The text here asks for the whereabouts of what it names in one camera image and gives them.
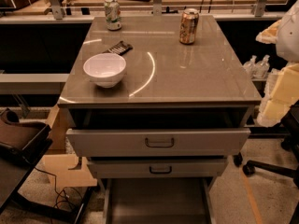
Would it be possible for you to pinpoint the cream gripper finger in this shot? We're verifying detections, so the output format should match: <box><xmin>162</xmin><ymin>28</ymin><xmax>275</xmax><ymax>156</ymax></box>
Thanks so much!
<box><xmin>257</xmin><ymin>63</ymin><xmax>299</xmax><ymax>127</ymax></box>
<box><xmin>256</xmin><ymin>20</ymin><xmax>281</xmax><ymax>44</ymax></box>

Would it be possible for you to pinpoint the orange soda can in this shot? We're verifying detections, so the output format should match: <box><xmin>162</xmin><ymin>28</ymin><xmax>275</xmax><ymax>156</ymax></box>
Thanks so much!
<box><xmin>179</xmin><ymin>8</ymin><xmax>199</xmax><ymax>45</ymax></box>

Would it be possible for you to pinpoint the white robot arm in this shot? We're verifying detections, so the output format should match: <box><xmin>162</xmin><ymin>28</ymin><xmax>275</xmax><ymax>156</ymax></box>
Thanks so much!
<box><xmin>256</xmin><ymin>0</ymin><xmax>299</xmax><ymax>127</ymax></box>

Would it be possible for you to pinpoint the grey drawer cabinet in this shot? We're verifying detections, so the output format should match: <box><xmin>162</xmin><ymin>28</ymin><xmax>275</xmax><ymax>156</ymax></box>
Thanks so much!
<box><xmin>57</xmin><ymin>14</ymin><xmax>263</xmax><ymax>224</ymax></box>

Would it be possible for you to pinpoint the green white soda can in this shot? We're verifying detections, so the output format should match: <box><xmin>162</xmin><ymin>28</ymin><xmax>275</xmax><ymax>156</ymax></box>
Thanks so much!
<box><xmin>104</xmin><ymin>0</ymin><xmax>121</xmax><ymax>31</ymax></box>

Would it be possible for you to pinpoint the open bottom drawer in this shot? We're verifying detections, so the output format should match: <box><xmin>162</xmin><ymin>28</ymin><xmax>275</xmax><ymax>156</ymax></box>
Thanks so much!
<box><xmin>103</xmin><ymin>178</ymin><xmax>216</xmax><ymax>224</ymax></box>

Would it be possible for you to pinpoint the clear pump bottle right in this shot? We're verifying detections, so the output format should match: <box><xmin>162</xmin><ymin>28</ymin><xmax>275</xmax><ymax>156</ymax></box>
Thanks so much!
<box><xmin>253</xmin><ymin>55</ymin><xmax>270</xmax><ymax>78</ymax></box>

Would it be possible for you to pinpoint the clear pump bottle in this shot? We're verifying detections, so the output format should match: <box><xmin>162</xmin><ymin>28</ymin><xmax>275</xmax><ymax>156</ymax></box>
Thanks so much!
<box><xmin>253</xmin><ymin>55</ymin><xmax>270</xmax><ymax>78</ymax></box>
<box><xmin>243</xmin><ymin>55</ymin><xmax>256</xmax><ymax>78</ymax></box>

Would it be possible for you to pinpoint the clear pump bottle left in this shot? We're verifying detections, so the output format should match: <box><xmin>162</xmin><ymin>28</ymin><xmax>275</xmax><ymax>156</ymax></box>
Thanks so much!
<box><xmin>243</xmin><ymin>55</ymin><xmax>256</xmax><ymax>78</ymax></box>

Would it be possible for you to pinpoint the black office chair base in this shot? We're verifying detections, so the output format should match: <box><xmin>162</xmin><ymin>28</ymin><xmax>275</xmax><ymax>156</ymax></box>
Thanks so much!
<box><xmin>233</xmin><ymin>106</ymin><xmax>299</xmax><ymax>224</ymax></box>

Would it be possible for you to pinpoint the dark snack bar wrapper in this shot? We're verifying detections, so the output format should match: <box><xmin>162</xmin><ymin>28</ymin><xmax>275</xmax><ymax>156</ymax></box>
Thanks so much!
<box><xmin>106</xmin><ymin>41</ymin><xmax>133</xmax><ymax>56</ymax></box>

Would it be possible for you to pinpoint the white bowl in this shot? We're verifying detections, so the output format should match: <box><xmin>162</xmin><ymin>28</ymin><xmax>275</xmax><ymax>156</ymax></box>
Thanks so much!
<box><xmin>83</xmin><ymin>53</ymin><xmax>126</xmax><ymax>88</ymax></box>

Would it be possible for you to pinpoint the cardboard box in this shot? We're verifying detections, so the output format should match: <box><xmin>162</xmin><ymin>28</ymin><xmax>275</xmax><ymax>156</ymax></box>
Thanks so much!
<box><xmin>42</xmin><ymin>105</ymin><xmax>97</xmax><ymax>190</ymax></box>

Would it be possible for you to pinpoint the brown black chair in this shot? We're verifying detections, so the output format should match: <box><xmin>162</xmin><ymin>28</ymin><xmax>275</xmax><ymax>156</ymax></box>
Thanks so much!
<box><xmin>0</xmin><ymin>107</ymin><xmax>53</xmax><ymax>215</ymax></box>

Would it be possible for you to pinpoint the middle drawer with handle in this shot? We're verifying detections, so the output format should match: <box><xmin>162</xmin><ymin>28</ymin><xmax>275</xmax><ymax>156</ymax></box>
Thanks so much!
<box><xmin>88</xmin><ymin>159</ymin><xmax>227</xmax><ymax>178</ymax></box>

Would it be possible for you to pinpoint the drawer with handle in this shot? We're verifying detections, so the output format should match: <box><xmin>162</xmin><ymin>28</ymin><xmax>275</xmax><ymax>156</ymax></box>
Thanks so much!
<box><xmin>66</xmin><ymin>128</ymin><xmax>250</xmax><ymax>158</ymax></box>
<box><xmin>88</xmin><ymin>159</ymin><xmax>227</xmax><ymax>178</ymax></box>

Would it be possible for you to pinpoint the top drawer with handle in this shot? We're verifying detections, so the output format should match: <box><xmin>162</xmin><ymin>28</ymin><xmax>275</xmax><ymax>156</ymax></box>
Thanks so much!
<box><xmin>66</xmin><ymin>128</ymin><xmax>250</xmax><ymax>158</ymax></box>

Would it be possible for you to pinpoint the black floor cable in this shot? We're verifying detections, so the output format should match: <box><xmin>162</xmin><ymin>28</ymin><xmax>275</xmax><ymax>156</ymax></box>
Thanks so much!
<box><xmin>33</xmin><ymin>166</ymin><xmax>85</xmax><ymax>224</ymax></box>

